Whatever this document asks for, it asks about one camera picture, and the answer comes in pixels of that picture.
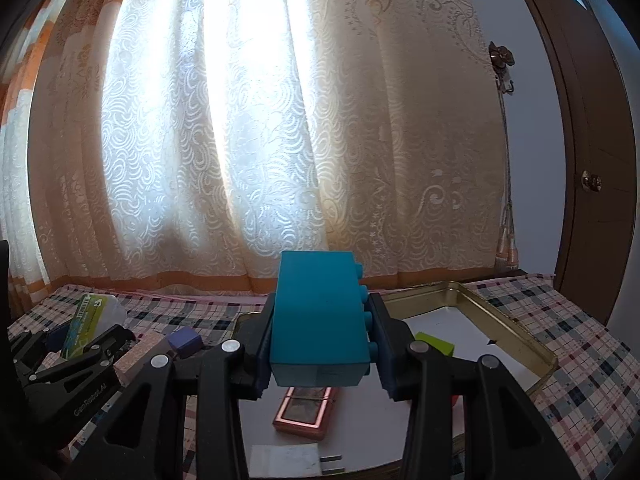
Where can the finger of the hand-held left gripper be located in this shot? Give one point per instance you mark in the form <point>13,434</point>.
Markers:
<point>85,365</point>
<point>30,350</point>

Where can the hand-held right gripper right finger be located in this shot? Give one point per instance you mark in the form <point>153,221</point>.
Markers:
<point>387,360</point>

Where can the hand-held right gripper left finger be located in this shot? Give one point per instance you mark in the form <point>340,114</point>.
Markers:
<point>260,355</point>

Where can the clear plastic box green label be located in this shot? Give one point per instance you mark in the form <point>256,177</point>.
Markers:
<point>92,317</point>

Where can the green toy block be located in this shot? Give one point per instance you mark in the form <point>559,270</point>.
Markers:
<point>435,344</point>

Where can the pink speckled box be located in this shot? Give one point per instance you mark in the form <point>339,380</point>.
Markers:
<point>140,357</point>

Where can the copper picture frame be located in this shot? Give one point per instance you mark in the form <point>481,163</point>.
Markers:
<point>302,410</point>

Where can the teal toy block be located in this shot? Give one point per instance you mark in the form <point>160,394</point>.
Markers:
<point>320,310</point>

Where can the purple toy block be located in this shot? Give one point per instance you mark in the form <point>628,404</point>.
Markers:
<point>184,341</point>

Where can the white charger plug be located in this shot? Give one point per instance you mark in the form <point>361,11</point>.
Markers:
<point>285,460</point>

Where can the gold tin box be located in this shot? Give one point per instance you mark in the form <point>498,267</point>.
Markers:
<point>515,340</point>

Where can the plaid bedsheet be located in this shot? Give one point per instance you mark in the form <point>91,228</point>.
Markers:
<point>575,360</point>

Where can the beige lace curtain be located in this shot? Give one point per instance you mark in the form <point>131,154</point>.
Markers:
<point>250,135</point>

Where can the brass door knob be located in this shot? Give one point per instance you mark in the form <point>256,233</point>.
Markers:
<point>591,181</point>

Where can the brown wooden door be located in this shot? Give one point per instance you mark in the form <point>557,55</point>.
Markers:
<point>590,110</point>

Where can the flower-shaped curtain hook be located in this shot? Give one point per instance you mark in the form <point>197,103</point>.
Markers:
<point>500,55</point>

